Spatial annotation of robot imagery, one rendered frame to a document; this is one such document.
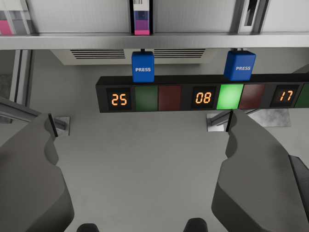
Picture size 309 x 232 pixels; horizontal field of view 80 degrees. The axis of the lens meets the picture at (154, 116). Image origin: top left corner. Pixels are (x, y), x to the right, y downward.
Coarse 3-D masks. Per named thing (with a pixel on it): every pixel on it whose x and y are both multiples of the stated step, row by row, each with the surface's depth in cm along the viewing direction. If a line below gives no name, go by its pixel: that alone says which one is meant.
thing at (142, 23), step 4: (136, 12) 17; (140, 12) 17; (144, 12) 17; (148, 12) 17; (136, 16) 17; (140, 16) 17; (144, 16) 17; (148, 16) 17; (136, 20) 17; (140, 20) 17; (144, 20) 17; (148, 20) 17; (136, 24) 17; (140, 24) 17; (144, 24) 17; (148, 24) 17; (136, 28) 18; (140, 28) 18; (144, 28) 18; (148, 28) 18
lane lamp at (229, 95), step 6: (228, 84) 24; (234, 84) 24; (240, 84) 24; (222, 90) 24; (228, 90) 24; (234, 90) 24; (240, 90) 24; (222, 96) 24; (228, 96) 24; (234, 96) 25; (222, 102) 25; (228, 102) 25; (234, 102) 25; (222, 108) 25; (228, 108) 25; (234, 108) 25
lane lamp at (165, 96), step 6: (162, 90) 24; (168, 90) 24; (174, 90) 24; (180, 90) 24; (162, 96) 24; (168, 96) 24; (174, 96) 24; (180, 96) 24; (162, 102) 24; (168, 102) 24; (174, 102) 25; (162, 108) 25; (168, 108) 25; (174, 108) 25
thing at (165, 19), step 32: (32, 0) 17; (64, 0) 17; (96, 0) 18; (128, 0) 17; (160, 0) 18; (192, 0) 18; (224, 0) 18; (288, 0) 18; (64, 32) 19; (96, 32) 19; (128, 32) 19; (160, 32) 19; (256, 32) 20
